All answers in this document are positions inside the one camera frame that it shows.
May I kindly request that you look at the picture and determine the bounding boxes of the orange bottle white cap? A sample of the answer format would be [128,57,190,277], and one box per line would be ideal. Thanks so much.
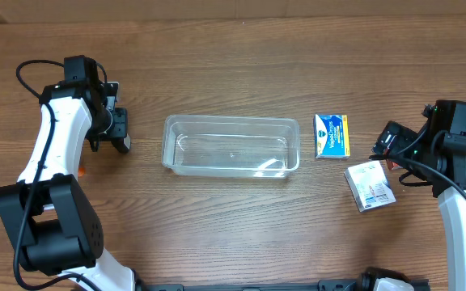
[78,167,86,177]

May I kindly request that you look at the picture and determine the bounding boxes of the blue yellow VapoDrops box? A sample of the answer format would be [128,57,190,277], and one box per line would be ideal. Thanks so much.
[314,114,350,158]

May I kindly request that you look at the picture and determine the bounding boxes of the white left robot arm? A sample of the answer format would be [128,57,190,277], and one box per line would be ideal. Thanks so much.
[0,55,146,290]

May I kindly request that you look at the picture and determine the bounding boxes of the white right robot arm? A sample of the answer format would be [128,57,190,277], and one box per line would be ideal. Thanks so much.
[371,99,466,290]

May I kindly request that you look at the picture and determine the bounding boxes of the clear plastic container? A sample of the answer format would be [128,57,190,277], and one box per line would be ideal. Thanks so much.
[162,115,300,179]

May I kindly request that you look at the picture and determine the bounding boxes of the red medicine box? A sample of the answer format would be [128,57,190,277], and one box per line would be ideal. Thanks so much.
[386,159,402,171]

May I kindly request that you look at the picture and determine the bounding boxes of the white medicine box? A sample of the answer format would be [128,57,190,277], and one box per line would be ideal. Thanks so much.
[345,161,396,213]

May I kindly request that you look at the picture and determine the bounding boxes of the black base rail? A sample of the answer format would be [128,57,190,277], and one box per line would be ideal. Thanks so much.
[146,279,356,291]

